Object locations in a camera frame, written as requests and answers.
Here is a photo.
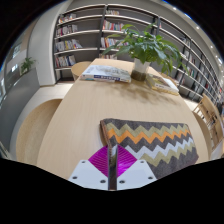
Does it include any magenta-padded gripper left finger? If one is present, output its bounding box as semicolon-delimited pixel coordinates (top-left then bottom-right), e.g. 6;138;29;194
68;145;110;191

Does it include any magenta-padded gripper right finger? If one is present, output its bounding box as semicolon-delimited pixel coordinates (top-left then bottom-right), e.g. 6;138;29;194
116;145;158;191

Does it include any zigzag striped grey-backed towel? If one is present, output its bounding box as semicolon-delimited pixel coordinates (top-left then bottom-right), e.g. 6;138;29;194
99;118;200;191

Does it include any round-backed light wood chair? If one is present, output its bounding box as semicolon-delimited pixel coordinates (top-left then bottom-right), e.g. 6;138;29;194
70;60;93;81
15;98;63;166

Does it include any yellow cover book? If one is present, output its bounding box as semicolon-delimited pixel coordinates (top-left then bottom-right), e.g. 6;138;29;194
145;73;181;97

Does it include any white cover book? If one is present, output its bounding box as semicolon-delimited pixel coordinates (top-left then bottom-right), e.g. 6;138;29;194
79;64;133;84

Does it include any green potted plant white pot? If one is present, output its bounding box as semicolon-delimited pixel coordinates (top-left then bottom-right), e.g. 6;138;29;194
101;23;186;82

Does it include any small leafy floor plant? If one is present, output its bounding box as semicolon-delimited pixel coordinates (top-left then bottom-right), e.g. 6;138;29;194
19;56;36;76

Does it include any grey bookshelf unit with books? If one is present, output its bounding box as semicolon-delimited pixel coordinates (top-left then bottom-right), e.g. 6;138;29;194
52;3;224;111

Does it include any group of ceiling lights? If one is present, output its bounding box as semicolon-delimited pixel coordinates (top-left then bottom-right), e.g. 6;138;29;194
171;4;224;66

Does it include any slatted wooden frame chair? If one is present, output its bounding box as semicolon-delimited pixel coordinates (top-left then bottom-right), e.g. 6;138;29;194
192;93;224;152

